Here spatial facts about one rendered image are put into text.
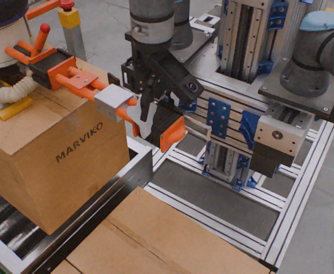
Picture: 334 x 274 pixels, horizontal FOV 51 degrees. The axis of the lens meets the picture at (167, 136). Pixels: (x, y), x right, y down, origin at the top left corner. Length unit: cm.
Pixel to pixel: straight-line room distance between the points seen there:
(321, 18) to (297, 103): 25
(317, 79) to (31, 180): 88
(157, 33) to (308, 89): 66
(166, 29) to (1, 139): 57
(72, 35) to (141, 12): 116
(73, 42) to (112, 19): 207
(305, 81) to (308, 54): 9
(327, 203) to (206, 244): 109
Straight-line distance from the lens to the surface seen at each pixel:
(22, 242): 145
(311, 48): 109
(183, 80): 65
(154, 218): 139
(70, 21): 171
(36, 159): 102
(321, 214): 222
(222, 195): 188
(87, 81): 88
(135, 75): 68
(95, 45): 340
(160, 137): 70
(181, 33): 130
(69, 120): 103
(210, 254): 133
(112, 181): 143
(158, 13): 60
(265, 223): 183
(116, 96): 82
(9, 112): 105
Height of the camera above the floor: 174
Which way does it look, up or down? 46 degrees down
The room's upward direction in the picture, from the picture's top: straight up
